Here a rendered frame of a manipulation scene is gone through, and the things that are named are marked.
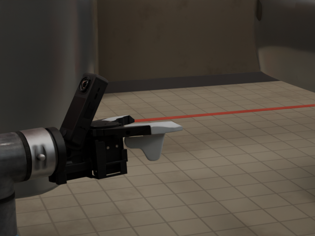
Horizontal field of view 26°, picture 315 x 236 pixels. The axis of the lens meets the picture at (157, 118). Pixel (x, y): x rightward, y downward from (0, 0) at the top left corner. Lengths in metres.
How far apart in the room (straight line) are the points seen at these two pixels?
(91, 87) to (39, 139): 0.11
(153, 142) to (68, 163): 0.14
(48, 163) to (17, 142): 0.06
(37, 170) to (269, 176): 3.69
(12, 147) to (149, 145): 0.21
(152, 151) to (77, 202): 3.11
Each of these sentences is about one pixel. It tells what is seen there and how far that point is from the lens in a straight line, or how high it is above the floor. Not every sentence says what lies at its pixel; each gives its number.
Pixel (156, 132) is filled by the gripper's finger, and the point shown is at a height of 1.24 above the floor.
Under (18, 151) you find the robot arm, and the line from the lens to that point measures 0.99.
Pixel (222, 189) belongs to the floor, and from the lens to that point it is 4.36.
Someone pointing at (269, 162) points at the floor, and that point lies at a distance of 4.91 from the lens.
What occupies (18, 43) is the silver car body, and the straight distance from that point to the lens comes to 2.07.
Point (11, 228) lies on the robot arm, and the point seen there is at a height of 1.12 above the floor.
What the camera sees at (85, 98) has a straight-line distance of 1.04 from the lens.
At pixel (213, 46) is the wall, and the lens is 7.37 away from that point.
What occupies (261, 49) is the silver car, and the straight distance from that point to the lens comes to 3.87.
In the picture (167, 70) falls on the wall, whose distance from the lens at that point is 7.21.
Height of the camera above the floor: 1.53
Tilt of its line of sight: 15 degrees down
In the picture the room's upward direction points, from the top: straight up
